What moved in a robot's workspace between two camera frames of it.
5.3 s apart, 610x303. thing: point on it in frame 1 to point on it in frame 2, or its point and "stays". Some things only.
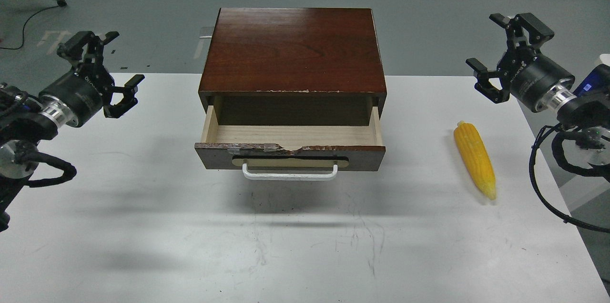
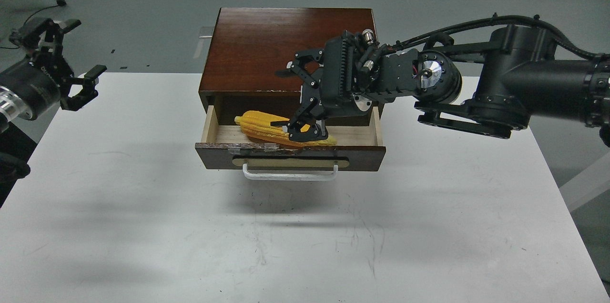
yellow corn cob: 477,156 to 258,124
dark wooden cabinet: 290,66 stays
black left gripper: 75,99 to 35,82
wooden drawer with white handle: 314,152 stays
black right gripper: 535,80 to 342,57
